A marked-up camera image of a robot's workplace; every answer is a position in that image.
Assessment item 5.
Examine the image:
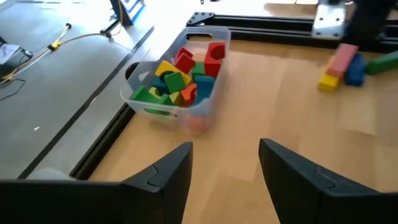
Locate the black floor cable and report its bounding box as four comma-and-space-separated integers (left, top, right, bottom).
0, 77, 27, 102

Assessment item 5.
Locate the green cube block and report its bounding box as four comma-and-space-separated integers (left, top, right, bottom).
163, 72, 187, 95

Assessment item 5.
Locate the blue arch block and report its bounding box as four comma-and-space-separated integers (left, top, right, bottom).
193, 74, 216, 105

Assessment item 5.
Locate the blue sign stand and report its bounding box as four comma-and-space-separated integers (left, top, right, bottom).
109, 0, 147, 27

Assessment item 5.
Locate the pink long block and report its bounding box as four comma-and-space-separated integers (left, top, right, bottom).
326, 42, 359, 79

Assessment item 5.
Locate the green long block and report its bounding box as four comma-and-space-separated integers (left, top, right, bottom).
366, 50, 398, 76

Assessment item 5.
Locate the red round-notch block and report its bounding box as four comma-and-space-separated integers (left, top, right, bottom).
204, 42, 227, 78

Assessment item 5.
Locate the silver metal plate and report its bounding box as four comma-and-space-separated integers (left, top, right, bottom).
311, 2, 347, 40

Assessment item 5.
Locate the orange-red arch block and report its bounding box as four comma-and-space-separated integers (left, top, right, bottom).
180, 83, 198, 107

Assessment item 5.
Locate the grey flat box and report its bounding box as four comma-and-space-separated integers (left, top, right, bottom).
0, 43, 32, 67

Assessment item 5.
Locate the yellow power cable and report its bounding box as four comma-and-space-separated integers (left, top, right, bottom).
0, 0, 124, 86

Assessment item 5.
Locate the yellow arch block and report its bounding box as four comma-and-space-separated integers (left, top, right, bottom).
154, 59, 192, 86

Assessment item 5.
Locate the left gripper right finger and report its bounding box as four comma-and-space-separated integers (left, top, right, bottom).
258, 138, 398, 224

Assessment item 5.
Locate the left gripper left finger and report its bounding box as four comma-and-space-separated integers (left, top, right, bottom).
0, 142, 194, 224

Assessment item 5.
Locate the yellow long block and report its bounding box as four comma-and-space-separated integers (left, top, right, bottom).
317, 55, 341, 93

